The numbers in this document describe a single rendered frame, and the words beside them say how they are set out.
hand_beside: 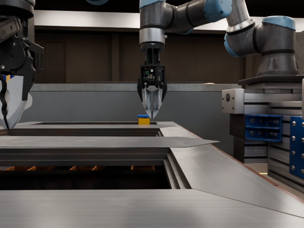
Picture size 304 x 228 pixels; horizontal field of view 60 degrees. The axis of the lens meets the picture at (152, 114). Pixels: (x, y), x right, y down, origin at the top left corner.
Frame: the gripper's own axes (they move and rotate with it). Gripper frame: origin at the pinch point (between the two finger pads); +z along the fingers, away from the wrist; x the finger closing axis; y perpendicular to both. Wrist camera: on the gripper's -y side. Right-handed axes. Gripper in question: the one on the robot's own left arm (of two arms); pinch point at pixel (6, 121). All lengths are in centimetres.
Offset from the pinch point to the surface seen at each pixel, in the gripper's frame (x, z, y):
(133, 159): -20.7, 8.1, 8.3
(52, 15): 242, -252, 703
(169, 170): -27.2, 8.1, -0.7
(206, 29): -197, -224, 734
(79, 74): 260, -129, 1074
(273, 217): -33.2, 5.8, -24.5
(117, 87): -7, -12, 99
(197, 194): -28.3, 5.8, -19.0
